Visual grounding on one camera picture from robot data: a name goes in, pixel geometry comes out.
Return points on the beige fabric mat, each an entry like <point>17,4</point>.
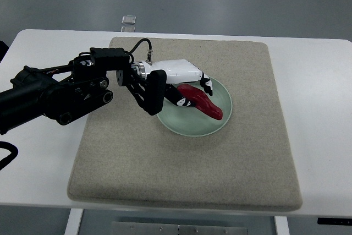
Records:
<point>129,157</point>

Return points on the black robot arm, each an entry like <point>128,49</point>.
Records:
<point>67,92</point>

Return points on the red pepper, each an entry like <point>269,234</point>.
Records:
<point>200,101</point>

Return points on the metal base plate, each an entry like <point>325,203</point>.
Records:
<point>161,228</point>

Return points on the white table leg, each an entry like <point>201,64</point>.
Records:
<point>74,221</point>
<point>281,224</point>

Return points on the white table leg right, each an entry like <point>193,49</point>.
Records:
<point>281,224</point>

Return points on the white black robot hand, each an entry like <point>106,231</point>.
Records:
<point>157,82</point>

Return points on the light green plate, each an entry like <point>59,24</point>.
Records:
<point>189,121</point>

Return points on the black table control panel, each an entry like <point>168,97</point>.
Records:
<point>334,221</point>

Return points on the white table leg left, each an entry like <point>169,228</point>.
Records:
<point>74,221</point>

